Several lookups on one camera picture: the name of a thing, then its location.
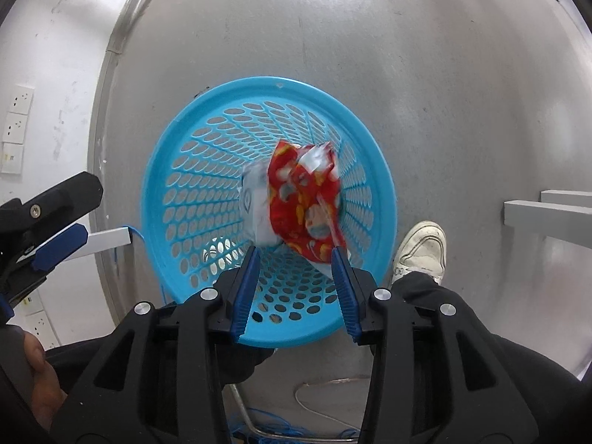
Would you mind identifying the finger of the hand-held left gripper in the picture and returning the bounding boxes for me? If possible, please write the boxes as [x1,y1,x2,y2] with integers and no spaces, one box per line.
[4,223,88,297]
[21,171,103,249]

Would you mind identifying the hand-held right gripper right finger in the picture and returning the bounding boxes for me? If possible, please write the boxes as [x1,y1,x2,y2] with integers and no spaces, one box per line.
[330,245,539,444]

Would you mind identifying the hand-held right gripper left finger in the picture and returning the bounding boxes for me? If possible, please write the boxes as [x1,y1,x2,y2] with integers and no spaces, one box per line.
[50,245,262,444]

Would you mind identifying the clear wrapper with black print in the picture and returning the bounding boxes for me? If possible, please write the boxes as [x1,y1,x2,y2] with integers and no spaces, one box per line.
[238,159,283,246]

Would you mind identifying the red snack wrapper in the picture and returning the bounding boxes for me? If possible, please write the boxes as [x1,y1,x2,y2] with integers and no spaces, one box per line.
[267,140,352,264]

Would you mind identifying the blue plastic mesh basket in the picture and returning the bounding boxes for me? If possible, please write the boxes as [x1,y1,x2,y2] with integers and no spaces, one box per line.
[140,76,397,349]

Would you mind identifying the person's left hand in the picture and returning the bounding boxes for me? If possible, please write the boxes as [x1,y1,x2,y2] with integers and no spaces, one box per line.
[18,330,68,432]

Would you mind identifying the white table leg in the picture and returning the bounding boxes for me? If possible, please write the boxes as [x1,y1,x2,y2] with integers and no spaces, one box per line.
[62,226,132,262]
[504,189,592,241]

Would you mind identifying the white shoe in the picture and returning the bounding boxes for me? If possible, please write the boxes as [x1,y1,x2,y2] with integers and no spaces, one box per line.
[391,221,447,287]

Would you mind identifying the metal chair leg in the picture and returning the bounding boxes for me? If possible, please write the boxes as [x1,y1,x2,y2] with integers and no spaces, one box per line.
[229,381,361,444]

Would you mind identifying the person's dark trousers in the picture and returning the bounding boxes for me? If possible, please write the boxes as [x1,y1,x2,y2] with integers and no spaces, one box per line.
[44,270,592,444]

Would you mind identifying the white wall socket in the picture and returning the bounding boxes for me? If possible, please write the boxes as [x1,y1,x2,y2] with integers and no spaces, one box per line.
[6,84,35,115]
[2,112,29,145]
[0,142,25,175]
[23,311,61,347]

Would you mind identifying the white cable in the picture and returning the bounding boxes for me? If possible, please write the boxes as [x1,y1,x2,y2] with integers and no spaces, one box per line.
[293,379,371,435]

